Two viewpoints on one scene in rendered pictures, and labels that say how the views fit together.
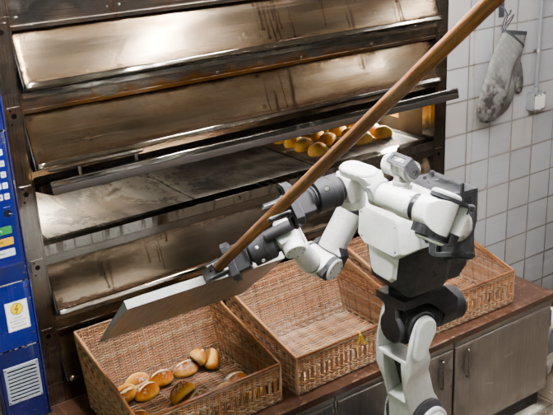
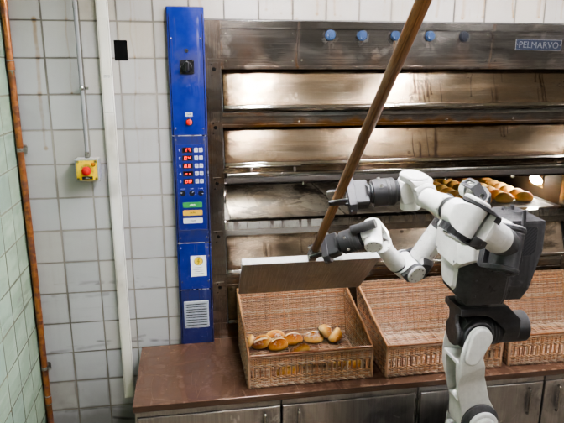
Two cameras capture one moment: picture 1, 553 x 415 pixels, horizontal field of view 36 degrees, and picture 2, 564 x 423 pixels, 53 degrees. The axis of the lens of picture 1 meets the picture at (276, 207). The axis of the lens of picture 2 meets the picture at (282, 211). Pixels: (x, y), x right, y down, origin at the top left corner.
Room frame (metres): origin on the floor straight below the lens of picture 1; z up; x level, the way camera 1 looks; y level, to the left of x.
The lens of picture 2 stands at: (0.38, -0.58, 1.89)
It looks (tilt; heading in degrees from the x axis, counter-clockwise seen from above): 14 degrees down; 25
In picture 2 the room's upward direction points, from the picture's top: straight up
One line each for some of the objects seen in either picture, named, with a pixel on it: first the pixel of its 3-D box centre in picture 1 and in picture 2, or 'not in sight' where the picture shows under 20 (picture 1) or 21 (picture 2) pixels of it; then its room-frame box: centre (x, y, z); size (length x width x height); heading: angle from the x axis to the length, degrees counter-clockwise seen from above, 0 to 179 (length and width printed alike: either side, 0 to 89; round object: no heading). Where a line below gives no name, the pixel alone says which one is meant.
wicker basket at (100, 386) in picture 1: (178, 366); (300, 330); (2.62, 0.37, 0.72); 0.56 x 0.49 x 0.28; 125
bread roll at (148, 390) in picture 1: (146, 389); (278, 343); (2.63, 0.49, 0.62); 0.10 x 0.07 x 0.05; 137
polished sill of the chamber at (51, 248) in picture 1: (262, 188); (402, 216); (3.18, 0.05, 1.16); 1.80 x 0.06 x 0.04; 124
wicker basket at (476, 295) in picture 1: (427, 272); (537, 313); (3.28, -0.62, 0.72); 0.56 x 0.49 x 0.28; 123
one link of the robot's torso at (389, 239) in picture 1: (417, 230); (486, 251); (2.41, -0.42, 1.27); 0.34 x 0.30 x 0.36; 29
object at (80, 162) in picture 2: not in sight; (88, 169); (2.28, 1.26, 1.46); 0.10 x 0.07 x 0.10; 124
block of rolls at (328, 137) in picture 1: (315, 128); (471, 187); (3.85, -0.20, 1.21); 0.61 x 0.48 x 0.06; 34
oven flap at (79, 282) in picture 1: (267, 223); (402, 245); (3.16, 0.04, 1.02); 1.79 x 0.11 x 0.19; 124
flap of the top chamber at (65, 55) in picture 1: (257, 24); (410, 88); (3.16, 0.04, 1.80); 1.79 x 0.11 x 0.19; 124
